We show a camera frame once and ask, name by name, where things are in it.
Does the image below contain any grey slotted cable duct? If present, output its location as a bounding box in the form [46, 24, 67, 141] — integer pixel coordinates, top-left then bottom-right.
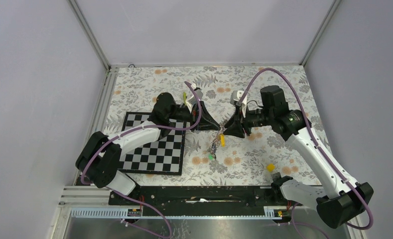
[71, 206, 287, 220]

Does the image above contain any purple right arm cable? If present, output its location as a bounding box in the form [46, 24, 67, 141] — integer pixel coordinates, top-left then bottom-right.
[237, 67, 375, 239]

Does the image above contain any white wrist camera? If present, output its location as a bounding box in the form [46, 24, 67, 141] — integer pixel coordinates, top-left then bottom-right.
[230, 90, 248, 118]
[185, 88, 203, 112]

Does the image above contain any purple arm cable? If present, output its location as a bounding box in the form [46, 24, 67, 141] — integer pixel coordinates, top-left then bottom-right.
[237, 67, 375, 239]
[81, 81, 203, 238]

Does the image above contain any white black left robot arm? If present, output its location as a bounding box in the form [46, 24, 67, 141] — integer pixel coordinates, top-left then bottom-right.
[75, 93, 221, 205]

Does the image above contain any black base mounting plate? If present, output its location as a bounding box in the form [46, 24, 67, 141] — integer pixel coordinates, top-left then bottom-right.
[108, 186, 295, 217]

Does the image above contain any yellow key tag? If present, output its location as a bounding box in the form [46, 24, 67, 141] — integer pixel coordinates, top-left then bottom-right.
[219, 133, 226, 147]

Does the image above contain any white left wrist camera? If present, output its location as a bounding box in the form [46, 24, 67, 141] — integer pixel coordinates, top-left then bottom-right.
[185, 88, 203, 112]

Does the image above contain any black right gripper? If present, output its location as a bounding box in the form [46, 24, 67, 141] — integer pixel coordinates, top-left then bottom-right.
[223, 104, 273, 139]

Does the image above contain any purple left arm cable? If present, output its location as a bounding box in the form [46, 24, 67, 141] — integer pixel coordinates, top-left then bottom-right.
[81, 81, 203, 238]

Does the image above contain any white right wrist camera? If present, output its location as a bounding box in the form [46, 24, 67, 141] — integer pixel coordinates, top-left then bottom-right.
[230, 90, 248, 118]

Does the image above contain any floral patterned table mat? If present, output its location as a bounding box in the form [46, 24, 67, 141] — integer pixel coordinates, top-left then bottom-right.
[103, 66, 328, 186]

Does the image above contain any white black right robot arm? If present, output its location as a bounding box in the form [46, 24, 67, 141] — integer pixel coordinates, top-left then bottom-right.
[224, 85, 374, 229]

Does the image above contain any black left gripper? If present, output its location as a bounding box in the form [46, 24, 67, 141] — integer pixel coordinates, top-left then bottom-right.
[167, 101, 221, 132]

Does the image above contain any yellow cube block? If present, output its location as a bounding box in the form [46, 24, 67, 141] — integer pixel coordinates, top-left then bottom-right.
[266, 164, 275, 173]

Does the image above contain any black white chessboard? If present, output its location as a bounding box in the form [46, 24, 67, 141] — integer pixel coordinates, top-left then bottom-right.
[118, 130, 186, 176]

